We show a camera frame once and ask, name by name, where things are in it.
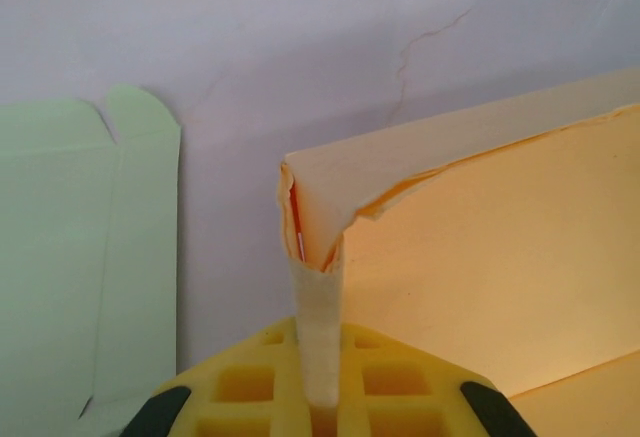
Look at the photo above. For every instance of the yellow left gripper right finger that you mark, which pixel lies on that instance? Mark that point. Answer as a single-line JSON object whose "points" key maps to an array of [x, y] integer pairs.
{"points": [[400, 357]]}

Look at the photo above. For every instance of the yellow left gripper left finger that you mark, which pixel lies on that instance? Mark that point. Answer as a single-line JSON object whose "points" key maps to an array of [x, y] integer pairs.
{"points": [[260, 352]]}

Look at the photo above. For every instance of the tan wooden block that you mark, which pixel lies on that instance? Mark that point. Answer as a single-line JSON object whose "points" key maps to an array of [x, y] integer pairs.
{"points": [[475, 257]]}

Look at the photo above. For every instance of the green paper box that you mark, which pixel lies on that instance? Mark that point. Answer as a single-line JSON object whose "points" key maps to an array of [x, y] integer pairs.
{"points": [[60, 232]]}

